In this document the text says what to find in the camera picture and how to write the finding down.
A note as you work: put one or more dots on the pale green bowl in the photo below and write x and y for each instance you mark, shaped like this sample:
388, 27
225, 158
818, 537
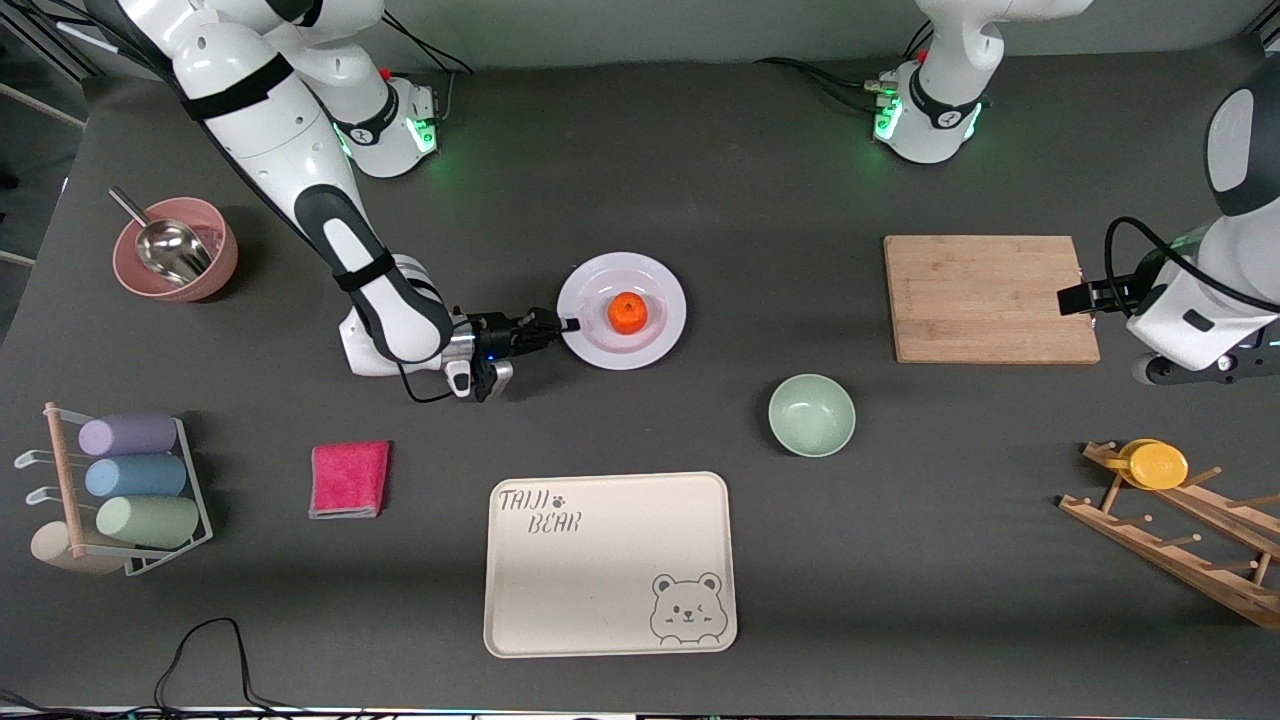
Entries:
812, 416

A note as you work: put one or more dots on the white ridged plate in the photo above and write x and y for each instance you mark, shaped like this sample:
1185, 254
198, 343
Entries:
660, 345

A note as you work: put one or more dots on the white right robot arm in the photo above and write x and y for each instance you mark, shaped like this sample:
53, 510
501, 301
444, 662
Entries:
270, 130

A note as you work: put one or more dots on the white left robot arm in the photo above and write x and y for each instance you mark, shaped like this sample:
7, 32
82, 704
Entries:
1240, 260

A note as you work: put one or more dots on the pink folded cloth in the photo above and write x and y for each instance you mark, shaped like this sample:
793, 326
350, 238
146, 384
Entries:
348, 480

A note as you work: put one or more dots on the metal scoop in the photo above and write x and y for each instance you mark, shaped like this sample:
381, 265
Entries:
170, 250

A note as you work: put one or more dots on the beige cup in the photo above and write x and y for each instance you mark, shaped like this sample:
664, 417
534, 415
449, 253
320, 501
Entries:
50, 548

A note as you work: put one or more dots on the cream bear print tray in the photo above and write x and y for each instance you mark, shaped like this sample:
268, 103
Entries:
600, 580

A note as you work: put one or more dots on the wooden cutting board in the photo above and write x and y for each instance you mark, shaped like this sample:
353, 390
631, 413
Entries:
980, 300

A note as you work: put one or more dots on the purple cup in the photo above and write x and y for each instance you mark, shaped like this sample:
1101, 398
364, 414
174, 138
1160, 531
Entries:
128, 435

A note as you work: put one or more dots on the pink bowl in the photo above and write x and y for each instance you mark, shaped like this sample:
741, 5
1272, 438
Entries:
215, 270

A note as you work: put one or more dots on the orange fruit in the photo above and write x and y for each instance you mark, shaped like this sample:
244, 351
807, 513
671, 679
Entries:
628, 313

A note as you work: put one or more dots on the wooden peg mug rack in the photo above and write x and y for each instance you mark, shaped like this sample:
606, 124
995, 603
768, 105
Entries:
1180, 560

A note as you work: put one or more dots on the yellow mug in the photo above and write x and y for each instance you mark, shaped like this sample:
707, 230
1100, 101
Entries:
1158, 466

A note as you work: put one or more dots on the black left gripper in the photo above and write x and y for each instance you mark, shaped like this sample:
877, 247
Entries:
1112, 293

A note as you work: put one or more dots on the blue cup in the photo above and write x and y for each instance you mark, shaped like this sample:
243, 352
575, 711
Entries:
136, 476

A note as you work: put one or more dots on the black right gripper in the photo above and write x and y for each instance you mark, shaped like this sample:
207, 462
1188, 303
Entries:
498, 334

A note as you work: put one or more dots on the green cup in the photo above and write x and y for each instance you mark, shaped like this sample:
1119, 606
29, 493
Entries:
148, 521

